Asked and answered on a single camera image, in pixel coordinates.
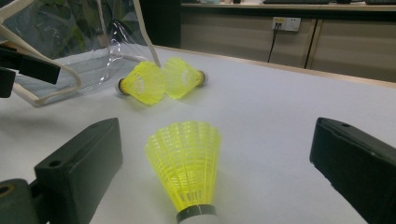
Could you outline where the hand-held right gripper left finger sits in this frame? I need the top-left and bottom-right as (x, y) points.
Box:
(33, 117), (124, 224)

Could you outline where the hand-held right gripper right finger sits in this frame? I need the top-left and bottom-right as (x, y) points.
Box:
(309, 117), (396, 224)

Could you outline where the transparent bag with beige trim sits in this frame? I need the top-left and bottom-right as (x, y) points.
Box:
(0, 0), (163, 108)

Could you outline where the yellow shuttlecock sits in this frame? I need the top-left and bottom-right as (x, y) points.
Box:
(162, 56), (209, 101)
(144, 120), (222, 224)
(115, 60), (166, 106)

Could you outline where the white table board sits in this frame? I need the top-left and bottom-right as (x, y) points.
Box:
(0, 45), (396, 224)

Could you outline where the beige cabinet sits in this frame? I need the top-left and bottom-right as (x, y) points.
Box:
(180, 3), (396, 83)

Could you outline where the black power cable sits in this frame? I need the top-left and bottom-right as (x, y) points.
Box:
(267, 22), (281, 63)

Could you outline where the white wall socket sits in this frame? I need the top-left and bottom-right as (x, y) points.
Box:
(271, 17), (302, 33)

